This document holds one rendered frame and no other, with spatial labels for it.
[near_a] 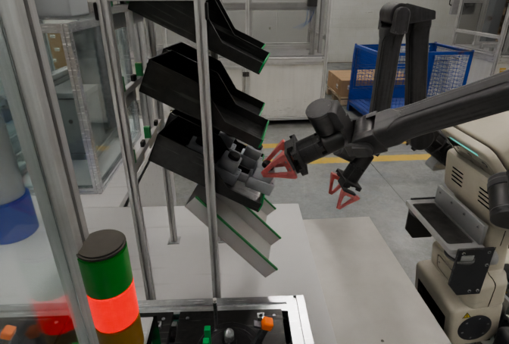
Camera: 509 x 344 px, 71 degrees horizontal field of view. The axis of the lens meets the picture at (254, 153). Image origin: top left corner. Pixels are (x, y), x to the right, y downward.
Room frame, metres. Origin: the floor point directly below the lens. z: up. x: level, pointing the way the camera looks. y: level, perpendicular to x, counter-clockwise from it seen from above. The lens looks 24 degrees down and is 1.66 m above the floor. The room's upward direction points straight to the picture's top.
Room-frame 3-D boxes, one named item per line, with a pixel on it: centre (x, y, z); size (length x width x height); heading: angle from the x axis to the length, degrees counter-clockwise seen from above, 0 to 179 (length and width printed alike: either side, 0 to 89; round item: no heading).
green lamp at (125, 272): (0.30, 0.16, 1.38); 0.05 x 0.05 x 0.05
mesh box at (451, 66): (4.96, -2.09, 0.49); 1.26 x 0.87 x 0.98; 97
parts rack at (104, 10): (0.85, 0.19, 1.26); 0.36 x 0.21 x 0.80; 2
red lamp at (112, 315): (0.30, 0.16, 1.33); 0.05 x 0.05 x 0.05
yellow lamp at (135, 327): (0.30, 0.16, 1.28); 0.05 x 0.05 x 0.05
